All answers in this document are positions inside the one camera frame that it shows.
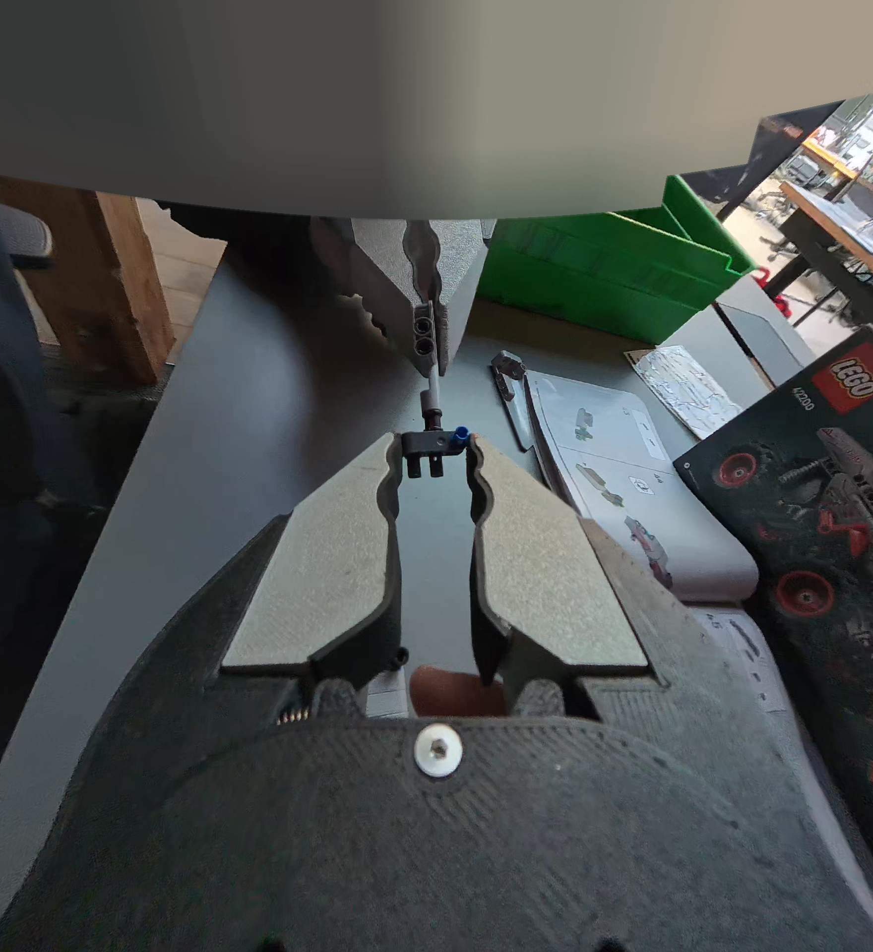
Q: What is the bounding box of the green plastic bin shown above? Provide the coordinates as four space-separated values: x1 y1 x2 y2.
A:
475 175 756 345

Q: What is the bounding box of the wooden post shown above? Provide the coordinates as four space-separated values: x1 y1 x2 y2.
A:
0 175 177 386

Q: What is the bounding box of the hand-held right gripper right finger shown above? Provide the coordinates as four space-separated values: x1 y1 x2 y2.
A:
468 435 647 687

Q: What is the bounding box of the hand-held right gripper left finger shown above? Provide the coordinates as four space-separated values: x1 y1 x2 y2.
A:
222 433 404 689

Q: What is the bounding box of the person's right hand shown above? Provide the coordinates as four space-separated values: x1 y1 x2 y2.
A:
410 665 506 718

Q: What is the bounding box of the open lego instruction booklet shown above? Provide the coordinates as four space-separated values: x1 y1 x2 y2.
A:
523 369 791 718

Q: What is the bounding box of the grey office chair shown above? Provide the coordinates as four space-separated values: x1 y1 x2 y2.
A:
0 202 57 269

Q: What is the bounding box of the black lego set box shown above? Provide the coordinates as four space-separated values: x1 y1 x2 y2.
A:
673 325 873 916

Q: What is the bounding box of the grey lego panel piece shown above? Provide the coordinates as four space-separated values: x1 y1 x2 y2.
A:
491 352 539 452

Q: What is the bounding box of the wooden top workbench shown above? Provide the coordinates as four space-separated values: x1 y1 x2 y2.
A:
767 178 873 328

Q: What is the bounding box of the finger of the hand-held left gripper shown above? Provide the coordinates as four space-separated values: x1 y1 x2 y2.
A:
312 219 437 374
428 219 499 376

